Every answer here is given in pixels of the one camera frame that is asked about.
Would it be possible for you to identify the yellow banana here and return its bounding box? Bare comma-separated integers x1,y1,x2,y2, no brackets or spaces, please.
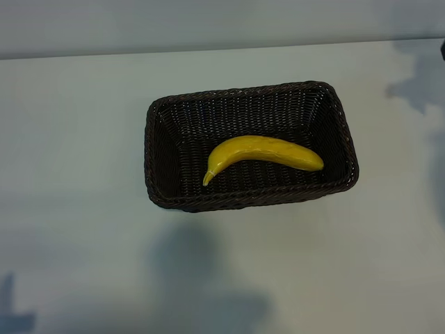
202,134,325,187

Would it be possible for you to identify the dark brown woven basket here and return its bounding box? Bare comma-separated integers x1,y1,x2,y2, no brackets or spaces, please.
144,81,360,212

